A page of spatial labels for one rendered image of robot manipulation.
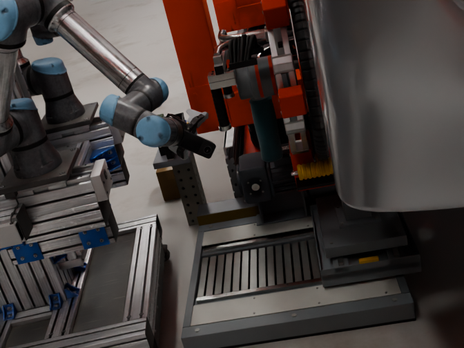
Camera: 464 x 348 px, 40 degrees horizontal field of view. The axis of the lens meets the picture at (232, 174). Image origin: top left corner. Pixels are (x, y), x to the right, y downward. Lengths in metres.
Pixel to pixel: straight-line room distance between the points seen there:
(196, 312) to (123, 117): 1.07
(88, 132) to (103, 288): 0.60
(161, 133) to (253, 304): 1.05
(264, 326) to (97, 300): 0.64
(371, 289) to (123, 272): 0.96
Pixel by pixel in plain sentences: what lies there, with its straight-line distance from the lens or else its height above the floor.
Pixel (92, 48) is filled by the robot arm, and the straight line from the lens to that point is 1.72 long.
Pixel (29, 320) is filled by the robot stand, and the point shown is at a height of 0.23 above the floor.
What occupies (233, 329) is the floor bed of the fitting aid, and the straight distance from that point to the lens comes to 2.31.
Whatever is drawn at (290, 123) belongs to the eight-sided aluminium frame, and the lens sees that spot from 2.04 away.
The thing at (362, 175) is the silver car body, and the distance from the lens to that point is 1.41.
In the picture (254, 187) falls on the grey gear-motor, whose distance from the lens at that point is 2.69.
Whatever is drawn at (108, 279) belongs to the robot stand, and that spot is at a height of 0.21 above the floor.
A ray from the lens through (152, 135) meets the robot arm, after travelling 1.53.
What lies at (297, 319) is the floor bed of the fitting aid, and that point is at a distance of 2.29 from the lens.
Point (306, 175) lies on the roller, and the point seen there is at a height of 0.51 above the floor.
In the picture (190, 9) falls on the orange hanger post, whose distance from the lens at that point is 2.67.
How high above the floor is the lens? 1.50
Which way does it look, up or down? 25 degrees down
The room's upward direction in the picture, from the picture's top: 14 degrees counter-clockwise
